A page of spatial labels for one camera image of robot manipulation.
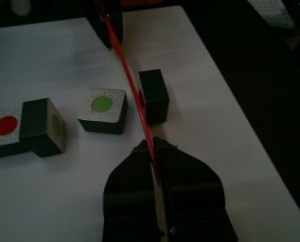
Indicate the sushi piece red centre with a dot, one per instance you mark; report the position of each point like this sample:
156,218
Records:
156,94
5,126

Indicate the small metal bucket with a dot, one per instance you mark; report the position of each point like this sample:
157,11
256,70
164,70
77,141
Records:
21,6

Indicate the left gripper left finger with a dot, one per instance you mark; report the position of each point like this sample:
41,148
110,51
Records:
129,195

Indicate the white cutting board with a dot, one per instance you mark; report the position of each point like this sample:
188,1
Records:
50,195

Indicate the sushi piece green centre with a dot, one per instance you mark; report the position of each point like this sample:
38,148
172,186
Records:
34,123
102,105

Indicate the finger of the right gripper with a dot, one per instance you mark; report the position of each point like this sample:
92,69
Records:
117,19
98,22

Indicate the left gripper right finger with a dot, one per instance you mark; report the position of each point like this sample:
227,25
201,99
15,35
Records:
195,201

